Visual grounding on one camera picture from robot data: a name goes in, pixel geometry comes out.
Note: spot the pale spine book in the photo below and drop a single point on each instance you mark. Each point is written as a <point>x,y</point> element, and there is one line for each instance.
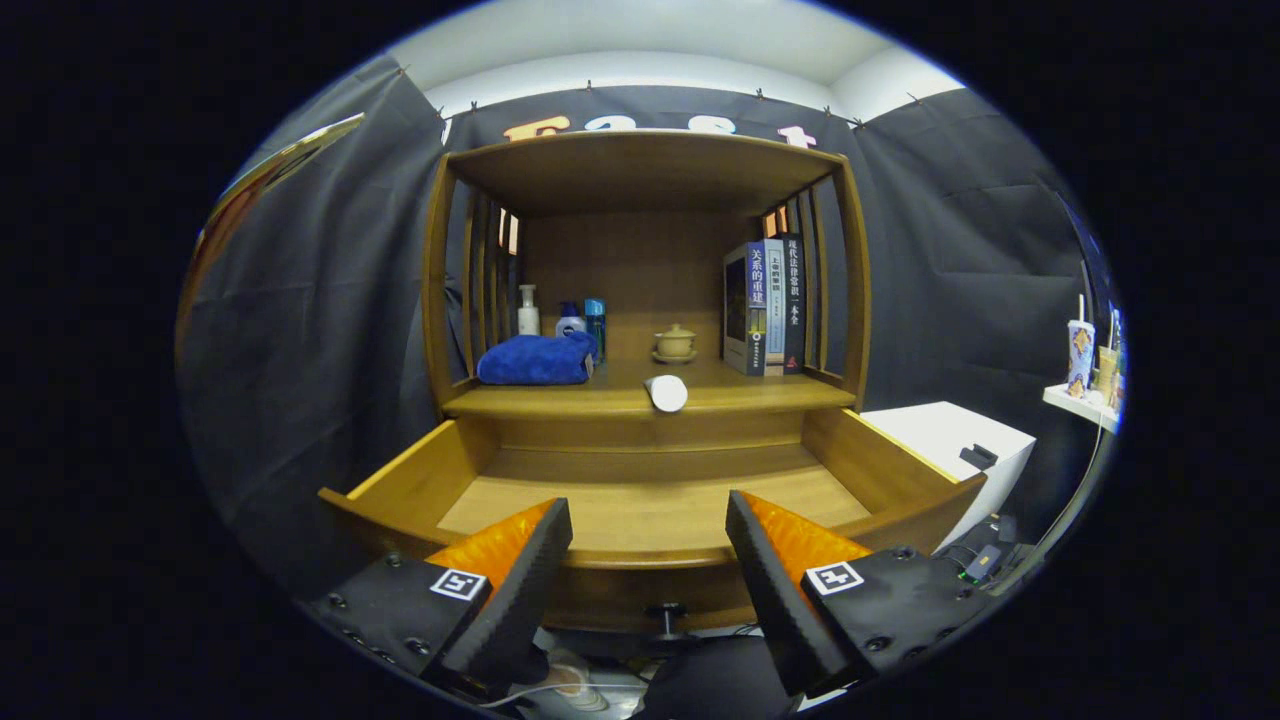
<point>775,300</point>

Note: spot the white pump bottle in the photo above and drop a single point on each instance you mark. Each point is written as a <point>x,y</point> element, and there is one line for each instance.
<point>528,320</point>

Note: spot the white wall shelf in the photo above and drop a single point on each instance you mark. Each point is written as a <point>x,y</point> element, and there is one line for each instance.
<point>1075,403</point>

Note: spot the blue cylinder bottle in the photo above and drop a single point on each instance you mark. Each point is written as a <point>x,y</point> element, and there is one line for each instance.
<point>596,325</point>

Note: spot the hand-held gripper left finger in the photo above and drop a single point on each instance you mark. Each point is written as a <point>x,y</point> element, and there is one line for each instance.
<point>505,610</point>

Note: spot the shiny metal bar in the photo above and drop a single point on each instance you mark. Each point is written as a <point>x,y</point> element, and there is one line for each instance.
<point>280,165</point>

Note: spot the wooden drawer with black knob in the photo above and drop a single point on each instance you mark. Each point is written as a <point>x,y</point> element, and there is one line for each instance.
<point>650,510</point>

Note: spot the white bottle with blue cap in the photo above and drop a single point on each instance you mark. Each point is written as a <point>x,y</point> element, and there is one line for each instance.
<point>571,325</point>

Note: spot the beige lidded teacup with saucer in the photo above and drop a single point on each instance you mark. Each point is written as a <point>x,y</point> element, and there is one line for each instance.
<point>675,345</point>

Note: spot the brown wooden cabinet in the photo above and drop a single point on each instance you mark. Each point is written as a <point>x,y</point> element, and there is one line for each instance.
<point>640,170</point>

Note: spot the folded blue towel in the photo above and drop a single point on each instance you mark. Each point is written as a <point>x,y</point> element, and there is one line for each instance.
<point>535,360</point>

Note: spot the white drawer unit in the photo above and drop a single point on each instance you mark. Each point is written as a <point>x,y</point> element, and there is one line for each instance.
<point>940,430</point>

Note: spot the white green cream tube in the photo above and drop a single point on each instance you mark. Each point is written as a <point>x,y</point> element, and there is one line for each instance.
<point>667,393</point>

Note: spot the blue spine book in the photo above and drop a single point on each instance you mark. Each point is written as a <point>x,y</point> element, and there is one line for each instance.
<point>757,300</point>

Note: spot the black electronic device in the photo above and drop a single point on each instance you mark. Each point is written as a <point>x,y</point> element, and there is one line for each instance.
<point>985,562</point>

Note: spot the black spine book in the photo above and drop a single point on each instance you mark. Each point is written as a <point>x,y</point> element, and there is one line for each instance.
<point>794,300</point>

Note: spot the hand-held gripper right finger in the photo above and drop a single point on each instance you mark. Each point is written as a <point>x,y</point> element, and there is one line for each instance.
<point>785,610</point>

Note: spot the wooden countertop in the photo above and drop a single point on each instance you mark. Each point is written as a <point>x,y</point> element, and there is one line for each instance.
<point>750,392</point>

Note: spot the patterned paper cup with straw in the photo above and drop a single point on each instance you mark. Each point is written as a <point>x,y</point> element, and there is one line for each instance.
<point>1080,355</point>

